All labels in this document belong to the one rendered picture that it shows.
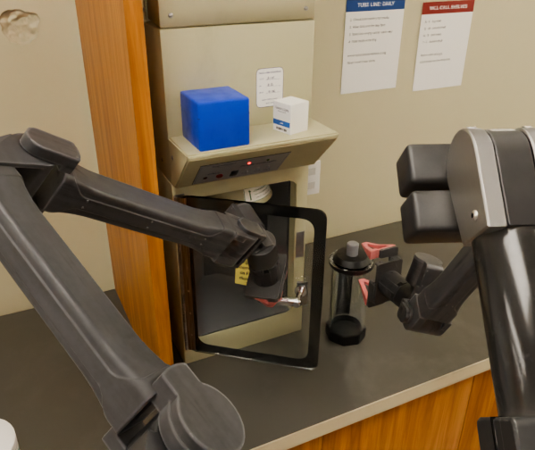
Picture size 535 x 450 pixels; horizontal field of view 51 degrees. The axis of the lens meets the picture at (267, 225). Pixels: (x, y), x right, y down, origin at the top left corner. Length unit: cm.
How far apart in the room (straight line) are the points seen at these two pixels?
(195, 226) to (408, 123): 126
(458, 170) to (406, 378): 104
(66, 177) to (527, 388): 56
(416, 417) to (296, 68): 90
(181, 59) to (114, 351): 67
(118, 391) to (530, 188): 39
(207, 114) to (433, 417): 98
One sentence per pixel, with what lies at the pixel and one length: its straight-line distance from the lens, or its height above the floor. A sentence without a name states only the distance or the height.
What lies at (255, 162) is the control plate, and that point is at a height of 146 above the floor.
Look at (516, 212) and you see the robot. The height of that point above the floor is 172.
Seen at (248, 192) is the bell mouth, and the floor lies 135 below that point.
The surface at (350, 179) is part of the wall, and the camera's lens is 194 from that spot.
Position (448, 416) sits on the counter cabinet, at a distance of 163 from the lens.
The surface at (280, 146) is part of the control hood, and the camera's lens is 110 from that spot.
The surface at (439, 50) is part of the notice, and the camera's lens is 201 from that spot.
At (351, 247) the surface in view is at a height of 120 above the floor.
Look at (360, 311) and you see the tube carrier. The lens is 143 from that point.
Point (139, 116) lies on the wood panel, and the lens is 101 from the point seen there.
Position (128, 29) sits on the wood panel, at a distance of 98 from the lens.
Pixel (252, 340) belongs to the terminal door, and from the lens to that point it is 130.
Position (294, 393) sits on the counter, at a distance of 134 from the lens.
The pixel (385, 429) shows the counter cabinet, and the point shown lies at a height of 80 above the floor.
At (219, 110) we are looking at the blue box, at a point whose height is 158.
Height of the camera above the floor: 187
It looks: 27 degrees down
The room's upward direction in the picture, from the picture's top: straight up
